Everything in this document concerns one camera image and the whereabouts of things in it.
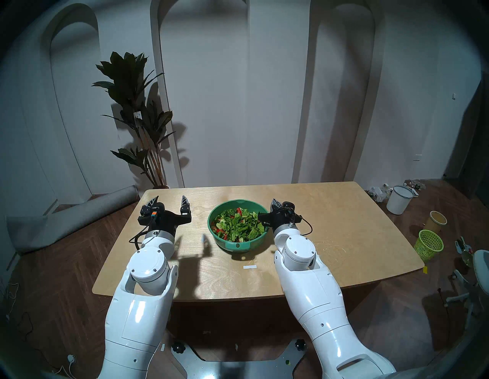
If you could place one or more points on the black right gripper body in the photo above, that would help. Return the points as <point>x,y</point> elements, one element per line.
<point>277,219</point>

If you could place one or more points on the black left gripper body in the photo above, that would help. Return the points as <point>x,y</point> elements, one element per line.
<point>174,219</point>

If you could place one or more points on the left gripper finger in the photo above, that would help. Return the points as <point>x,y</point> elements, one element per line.
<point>185,204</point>
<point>153,201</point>

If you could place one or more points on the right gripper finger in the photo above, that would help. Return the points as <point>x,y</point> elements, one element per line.
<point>273,206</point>
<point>279,207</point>

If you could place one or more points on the chopped lettuce tomato salad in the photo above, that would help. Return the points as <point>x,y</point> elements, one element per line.
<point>238,225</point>

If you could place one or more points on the green salad bowl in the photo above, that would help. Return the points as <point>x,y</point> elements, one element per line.
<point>238,246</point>

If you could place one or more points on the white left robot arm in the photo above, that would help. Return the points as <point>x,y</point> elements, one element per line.
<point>149,267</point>

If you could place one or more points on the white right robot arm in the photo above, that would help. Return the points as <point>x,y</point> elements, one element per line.
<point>321,305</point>

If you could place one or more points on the rolled grey floor mat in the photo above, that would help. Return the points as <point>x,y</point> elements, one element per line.
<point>72,217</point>

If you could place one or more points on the white plant label tag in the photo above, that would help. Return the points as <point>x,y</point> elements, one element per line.
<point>138,115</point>

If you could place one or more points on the crumpled plastic trash pile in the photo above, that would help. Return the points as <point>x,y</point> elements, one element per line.
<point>378,193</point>

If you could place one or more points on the white bucket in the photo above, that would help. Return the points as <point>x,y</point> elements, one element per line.
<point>398,202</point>

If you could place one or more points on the tall dark potted plant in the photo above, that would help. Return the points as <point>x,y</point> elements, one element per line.
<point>128,84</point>

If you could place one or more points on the black base knob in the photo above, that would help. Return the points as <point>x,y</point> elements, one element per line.
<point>178,347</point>
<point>300,344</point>

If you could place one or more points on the small floor clutter pile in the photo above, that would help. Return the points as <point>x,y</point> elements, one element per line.
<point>414,184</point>

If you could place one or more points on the green mesh basket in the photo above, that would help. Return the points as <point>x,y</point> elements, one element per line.
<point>428,244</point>

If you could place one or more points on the tan paper bin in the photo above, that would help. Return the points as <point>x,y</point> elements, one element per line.
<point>435,222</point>

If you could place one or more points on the white floor plug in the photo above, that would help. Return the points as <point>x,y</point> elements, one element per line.
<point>71,358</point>

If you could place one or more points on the green white floor tools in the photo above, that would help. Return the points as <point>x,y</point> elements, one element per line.
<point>463,252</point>

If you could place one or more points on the white chair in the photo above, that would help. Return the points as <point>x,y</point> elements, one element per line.
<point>481,269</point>

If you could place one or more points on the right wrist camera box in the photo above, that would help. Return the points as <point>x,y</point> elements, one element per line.
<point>289,210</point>

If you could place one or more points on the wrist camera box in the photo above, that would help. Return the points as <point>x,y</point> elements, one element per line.
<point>156,211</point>
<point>289,210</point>

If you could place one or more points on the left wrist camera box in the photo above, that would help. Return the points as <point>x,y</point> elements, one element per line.
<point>156,211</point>

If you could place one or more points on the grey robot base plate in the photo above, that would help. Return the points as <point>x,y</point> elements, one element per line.
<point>237,366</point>

